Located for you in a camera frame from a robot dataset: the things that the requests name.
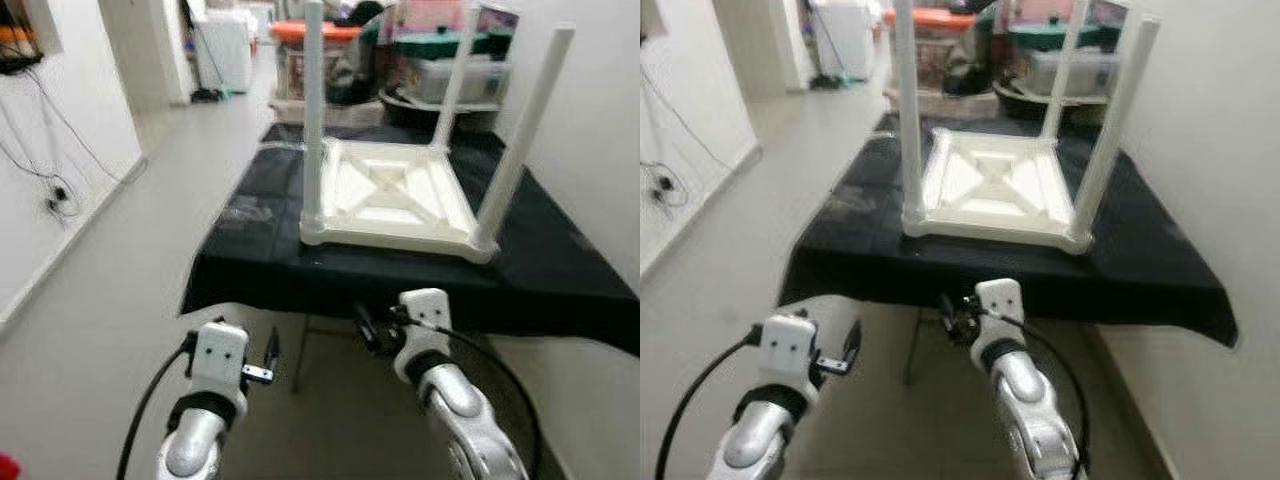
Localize white plastic table top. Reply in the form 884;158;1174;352
900;128;1096;256
298;138;501;266

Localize black tablecloth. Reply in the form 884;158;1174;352
180;122;641;356
778;112;1239;349

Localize clear tape cross patch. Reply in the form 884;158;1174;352
825;185;886;216
222;195;276;226

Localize beige low platform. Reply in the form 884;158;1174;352
268;95;386;129
885;85;1001;119

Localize dark metal wok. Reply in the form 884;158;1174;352
995;80;1111;119
380;88;501;126

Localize clear plastic storage box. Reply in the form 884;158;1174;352
1025;48;1121;99
405;55;511;106

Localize clear storage box orange lid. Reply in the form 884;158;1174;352
885;5;976;91
270;20;366;101

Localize green pot lid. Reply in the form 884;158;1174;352
395;30;511;61
1010;22;1121;53

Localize white cabinet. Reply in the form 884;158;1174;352
192;8;256;96
815;0;879;81

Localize pink plastic container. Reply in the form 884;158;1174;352
395;0;471;33
1005;0;1081;26

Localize black electronic devices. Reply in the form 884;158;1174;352
0;20;46;76

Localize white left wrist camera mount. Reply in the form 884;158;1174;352
757;312;821;406
190;322;251;421

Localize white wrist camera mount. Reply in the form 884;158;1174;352
757;312;821;406
190;322;251;421
972;278;1029;371
392;288;453;386

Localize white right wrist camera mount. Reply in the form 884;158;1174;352
972;278;1029;371
392;288;453;386

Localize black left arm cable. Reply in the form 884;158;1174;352
655;330;766;480
115;335;201;480

